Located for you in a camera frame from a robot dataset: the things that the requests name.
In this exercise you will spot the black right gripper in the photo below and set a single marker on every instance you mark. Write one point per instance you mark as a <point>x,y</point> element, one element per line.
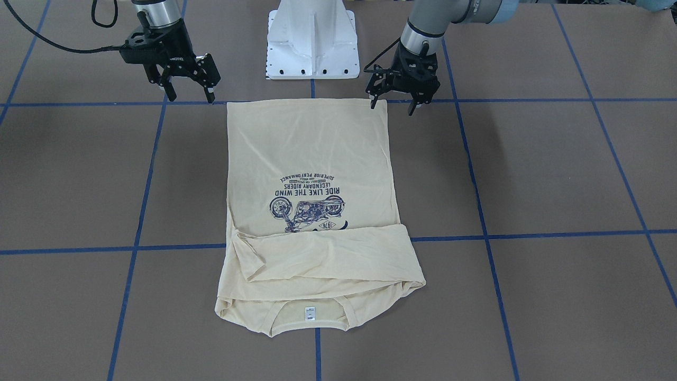
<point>170,53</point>

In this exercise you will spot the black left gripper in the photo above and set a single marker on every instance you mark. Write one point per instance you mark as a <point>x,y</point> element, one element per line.
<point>426,83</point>

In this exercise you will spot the beige long-sleeve printed shirt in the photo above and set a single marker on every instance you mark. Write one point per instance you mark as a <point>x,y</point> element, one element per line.
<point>313,231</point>

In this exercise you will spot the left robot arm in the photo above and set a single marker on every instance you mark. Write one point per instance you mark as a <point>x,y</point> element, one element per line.
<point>429,20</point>

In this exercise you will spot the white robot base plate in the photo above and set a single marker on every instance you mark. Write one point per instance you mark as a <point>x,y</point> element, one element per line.
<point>312,40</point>

